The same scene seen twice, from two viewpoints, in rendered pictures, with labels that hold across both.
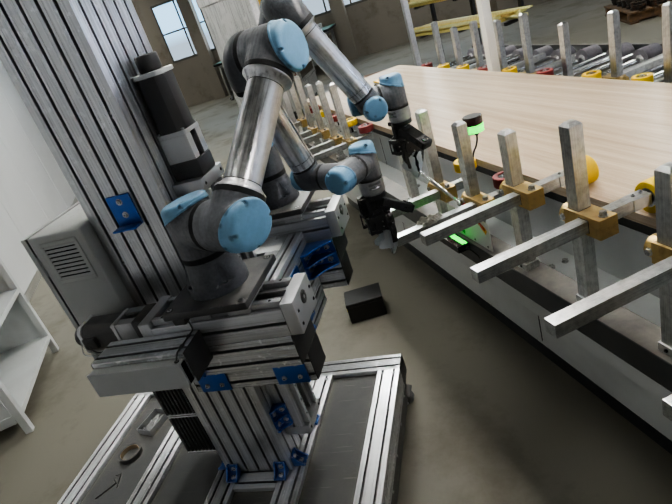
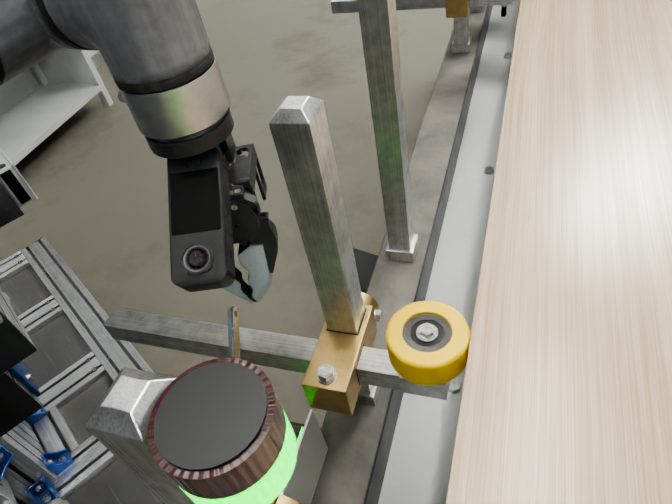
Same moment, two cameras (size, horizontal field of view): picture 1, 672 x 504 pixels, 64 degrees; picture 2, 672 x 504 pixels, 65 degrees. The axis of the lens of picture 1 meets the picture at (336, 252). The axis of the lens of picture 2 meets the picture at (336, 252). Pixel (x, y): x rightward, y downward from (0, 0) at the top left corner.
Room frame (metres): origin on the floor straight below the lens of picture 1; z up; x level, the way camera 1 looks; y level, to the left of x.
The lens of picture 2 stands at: (1.54, -0.66, 1.32)
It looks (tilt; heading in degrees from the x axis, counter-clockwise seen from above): 44 degrees down; 36
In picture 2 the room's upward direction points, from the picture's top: 13 degrees counter-clockwise
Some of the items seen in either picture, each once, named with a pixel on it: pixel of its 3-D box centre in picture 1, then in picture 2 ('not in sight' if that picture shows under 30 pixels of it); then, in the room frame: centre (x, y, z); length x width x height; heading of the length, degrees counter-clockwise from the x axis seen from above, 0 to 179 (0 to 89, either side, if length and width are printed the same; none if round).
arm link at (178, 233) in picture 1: (194, 223); not in sight; (1.19, 0.29, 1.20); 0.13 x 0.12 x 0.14; 47
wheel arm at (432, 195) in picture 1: (420, 201); (263, 349); (1.78, -0.35, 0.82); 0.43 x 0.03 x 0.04; 100
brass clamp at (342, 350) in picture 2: (441, 189); (344, 348); (1.81, -0.44, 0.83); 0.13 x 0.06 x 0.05; 10
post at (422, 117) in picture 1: (435, 172); (341, 299); (1.84, -0.44, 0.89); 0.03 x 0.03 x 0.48; 10
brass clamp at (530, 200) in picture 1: (521, 193); not in sight; (1.32, -0.53, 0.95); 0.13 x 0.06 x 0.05; 10
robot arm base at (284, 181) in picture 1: (272, 186); not in sight; (1.66, 0.13, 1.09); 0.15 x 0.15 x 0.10
